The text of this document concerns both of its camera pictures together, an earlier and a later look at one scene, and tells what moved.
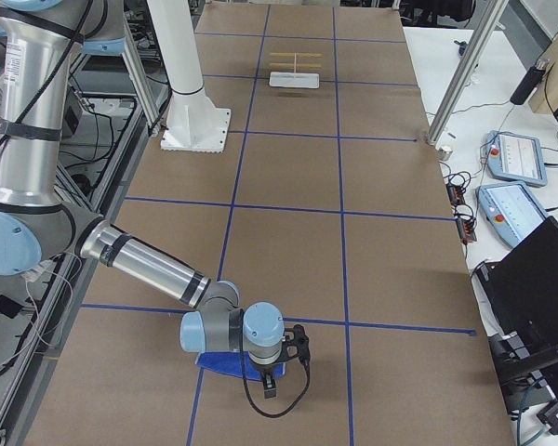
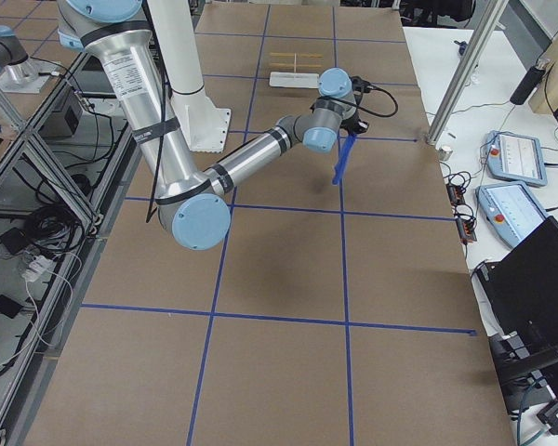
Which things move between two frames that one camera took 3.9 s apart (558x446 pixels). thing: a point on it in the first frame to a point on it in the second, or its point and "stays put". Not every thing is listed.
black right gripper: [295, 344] to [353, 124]
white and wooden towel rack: [294, 79] stays put
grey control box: [73, 111] stays put
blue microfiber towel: [239, 364] to [347, 142]
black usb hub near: [465, 230] stays put
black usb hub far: [456, 194] stays put
